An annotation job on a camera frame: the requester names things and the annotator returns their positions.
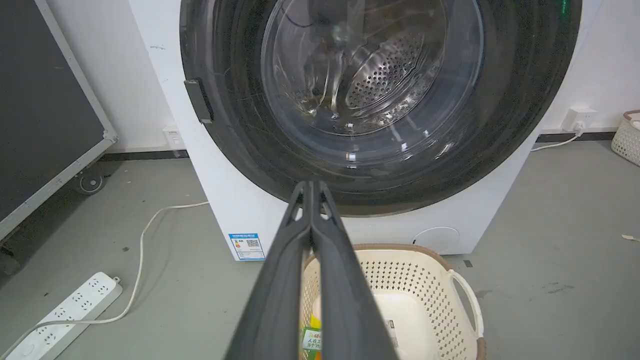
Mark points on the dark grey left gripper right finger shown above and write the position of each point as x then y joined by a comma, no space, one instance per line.
345,310

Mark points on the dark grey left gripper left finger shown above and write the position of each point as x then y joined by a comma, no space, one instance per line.
280,300

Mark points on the round dark glass washer door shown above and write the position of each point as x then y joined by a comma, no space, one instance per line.
505,150

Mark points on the white front-load washing machine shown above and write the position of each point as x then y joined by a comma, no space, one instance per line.
225,200

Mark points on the white printed paper card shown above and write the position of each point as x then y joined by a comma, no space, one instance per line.
391,334

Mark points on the blue energy label sticker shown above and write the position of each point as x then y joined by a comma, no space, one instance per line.
246,246

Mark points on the cream perforated laundry basket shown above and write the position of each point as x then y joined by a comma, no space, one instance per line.
425,300

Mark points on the round white filter cover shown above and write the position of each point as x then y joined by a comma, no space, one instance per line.
437,241

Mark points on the white power strip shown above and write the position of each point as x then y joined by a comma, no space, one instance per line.
70,315

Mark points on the grey caster wheel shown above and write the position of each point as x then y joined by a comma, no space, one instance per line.
91,182

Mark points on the perforated steel washer drum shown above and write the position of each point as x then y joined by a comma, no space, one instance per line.
385,75

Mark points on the small yellowish paper scrap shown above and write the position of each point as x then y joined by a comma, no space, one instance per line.
630,237

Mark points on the black panel on wheels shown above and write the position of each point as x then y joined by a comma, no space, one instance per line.
45,100

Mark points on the white woven storage basket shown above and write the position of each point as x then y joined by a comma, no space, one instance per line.
627,140

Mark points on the small white wall outlet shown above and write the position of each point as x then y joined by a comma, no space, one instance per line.
173,137

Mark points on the white wall socket box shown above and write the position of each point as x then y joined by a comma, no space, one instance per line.
580,117

